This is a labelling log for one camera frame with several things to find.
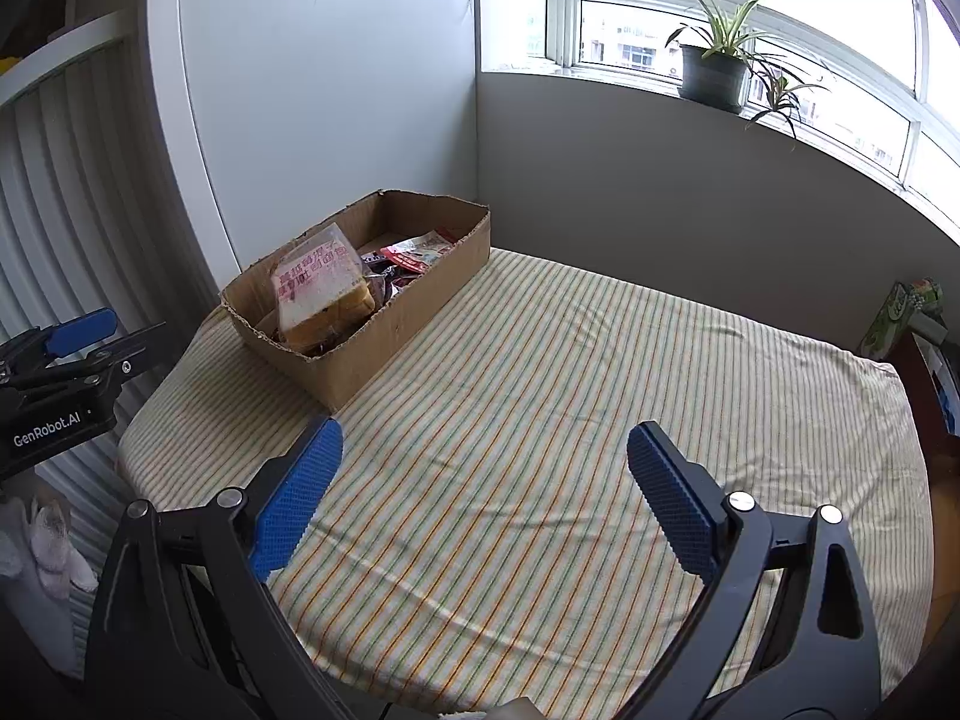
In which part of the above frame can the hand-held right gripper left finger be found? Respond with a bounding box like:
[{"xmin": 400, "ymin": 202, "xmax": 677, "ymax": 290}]
[{"xmin": 86, "ymin": 416, "xmax": 344, "ymax": 720}]

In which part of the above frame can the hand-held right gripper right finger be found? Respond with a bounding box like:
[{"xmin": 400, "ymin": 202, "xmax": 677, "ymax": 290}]
[{"xmin": 622, "ymin": 421, "xmax": 882, "ymax": 720}]

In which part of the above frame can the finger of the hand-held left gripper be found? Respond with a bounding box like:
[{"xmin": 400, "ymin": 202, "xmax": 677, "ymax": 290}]
[
  {"xmin": 0, "ymin": 309, "xmax": 119, "ymax": 376},
  {"xmin": 0, "ymin": 322, "xmax": 166, "ymax": 391}
]

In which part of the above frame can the brown cardboard box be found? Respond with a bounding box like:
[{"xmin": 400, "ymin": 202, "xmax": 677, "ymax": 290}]
[{"xmin": 219, "ymin": 190, "xmax": 492, "ymax": 413}]

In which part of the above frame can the clear bag of sliced bread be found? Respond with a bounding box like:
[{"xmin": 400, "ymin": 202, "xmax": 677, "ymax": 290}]
[{"xmin": 270, "ymin": 221, "xmax": 377, "ymax": 352}]

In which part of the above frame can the red white snack packet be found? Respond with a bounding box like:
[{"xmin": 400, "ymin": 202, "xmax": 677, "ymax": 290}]
[{"xmin": 379, "ymin": 229, "xmax": 455, "ymax": 275}]

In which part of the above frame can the white shoe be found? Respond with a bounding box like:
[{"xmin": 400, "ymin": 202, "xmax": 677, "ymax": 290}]
[{"xmin": 30, "ymin": 496, "xmax": 98, "ymax": 601}]

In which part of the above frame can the striped tablecloth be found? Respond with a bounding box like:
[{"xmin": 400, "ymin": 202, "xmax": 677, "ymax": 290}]
[{"xmin": 116, "ymin": 246, "xmax": 931, "ymax": 713}]

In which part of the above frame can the dark red box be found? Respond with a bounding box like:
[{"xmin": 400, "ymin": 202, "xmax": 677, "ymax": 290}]
[{"xmin": 896, "ymin": 330, "xmax": 960, "ymax": 436}]

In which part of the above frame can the green tissue box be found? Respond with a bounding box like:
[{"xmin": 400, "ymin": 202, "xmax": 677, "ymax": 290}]
[{"xmin": 859, "ymin": 279, "xmax": 946, "ymax": 361}]

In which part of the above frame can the white cabinet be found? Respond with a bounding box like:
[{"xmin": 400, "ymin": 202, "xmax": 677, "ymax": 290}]
[{"xmin": 146, "ymin": 0, "xmax": 481, "ymax": 286}]

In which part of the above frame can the potted spider plant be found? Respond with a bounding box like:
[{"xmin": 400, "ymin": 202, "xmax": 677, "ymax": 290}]
[{"xmin": 666, "ymin": 0, "xmax": 830, "ymax": 140}]

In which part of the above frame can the white framed window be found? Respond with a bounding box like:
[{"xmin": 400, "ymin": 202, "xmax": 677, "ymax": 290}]
[{"xmin": 525, "ymin": 0, "xmax": 960, "ymax": 230}]

